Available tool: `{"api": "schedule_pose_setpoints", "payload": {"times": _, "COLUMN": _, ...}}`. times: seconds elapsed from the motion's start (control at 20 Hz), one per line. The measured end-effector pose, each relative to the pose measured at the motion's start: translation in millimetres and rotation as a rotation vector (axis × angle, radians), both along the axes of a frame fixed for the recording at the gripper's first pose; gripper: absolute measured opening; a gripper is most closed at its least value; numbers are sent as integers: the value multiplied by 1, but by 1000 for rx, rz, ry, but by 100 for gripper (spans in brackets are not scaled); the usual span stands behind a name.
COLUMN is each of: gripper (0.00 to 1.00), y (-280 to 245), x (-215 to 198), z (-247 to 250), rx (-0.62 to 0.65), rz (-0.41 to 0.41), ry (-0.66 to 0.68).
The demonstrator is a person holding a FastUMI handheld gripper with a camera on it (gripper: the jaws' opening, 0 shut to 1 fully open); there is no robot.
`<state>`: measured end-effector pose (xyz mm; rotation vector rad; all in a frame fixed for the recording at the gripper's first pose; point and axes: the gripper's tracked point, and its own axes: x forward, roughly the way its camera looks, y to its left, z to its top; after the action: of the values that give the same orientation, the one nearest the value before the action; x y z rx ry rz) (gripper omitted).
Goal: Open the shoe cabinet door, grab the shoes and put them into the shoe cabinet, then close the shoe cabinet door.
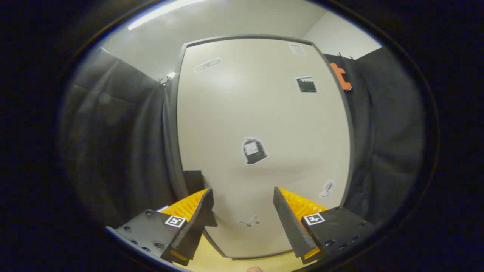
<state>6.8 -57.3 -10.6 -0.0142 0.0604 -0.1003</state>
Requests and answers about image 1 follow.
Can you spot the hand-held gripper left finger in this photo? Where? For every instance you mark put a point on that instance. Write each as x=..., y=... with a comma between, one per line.
x=196, y=223

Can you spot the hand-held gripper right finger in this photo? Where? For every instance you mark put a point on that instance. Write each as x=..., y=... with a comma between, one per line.
x=289, y=223

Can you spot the beige shoe cabinet door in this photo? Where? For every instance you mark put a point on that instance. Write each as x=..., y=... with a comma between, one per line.
x=245, y=105

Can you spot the grey shoe cabinet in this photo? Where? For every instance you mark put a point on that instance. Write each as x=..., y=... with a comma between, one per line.
x=173, y=124

